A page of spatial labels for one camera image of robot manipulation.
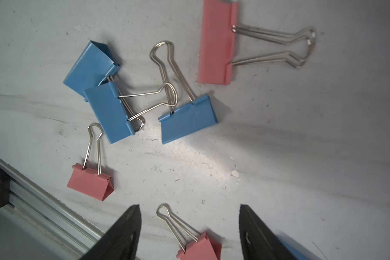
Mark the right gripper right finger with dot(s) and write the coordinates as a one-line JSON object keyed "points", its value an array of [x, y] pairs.
{"points": [[257, 240]]}

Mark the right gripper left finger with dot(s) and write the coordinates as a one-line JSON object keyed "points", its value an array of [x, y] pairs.
{"points": [[120, 242]]}

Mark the blue clip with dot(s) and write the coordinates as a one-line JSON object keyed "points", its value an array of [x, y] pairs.
{"points": [[108, 108], [93, 66], [197, 115]]}

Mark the pink clip lower centre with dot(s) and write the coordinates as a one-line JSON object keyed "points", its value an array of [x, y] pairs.
{"points": [[194, 245]]}

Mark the pink clip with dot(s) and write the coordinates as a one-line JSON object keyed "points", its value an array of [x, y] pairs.
{"points": [[194, 245], [88, 181], [218, 37]]}

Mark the pink clip front left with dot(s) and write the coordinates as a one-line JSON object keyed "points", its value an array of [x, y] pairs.
{"points": [[88, 181]]}

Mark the pink clip top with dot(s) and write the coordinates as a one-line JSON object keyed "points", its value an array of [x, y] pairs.
{"points": [[218, 37]]}

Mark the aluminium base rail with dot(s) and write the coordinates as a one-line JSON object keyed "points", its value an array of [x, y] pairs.
{"points": [[58, 223]]}

